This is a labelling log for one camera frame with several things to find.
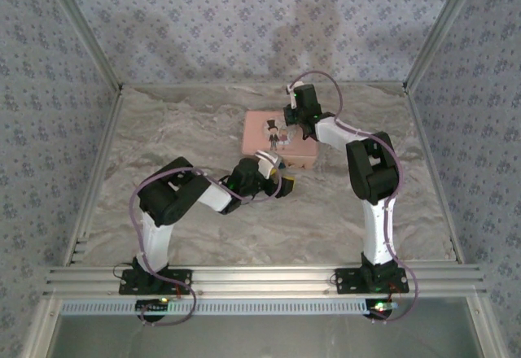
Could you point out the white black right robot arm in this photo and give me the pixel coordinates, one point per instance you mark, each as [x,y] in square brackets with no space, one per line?
[376,236]

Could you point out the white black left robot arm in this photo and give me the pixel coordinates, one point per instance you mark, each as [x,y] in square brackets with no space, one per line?
[156,240]

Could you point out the pink box with cartoon couple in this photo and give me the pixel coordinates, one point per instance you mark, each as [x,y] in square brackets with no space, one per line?
[256,130]

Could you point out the black controller board with LED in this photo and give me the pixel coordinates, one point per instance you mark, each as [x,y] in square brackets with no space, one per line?
[380,308]
[152,306]

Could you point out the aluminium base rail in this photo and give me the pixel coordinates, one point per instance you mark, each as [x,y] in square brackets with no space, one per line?
[260,280]

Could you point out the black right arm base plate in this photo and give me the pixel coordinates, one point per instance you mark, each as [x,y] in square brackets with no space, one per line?
[348,282]

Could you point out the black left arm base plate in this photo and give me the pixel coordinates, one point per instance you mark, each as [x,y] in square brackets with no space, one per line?
[179,282]

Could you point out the aluminium table side rail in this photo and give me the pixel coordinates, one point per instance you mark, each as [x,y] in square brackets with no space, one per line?
[105,142]
[426,150]

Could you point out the aluminium frame post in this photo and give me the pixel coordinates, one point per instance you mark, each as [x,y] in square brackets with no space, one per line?
[87,28]
[439,28]

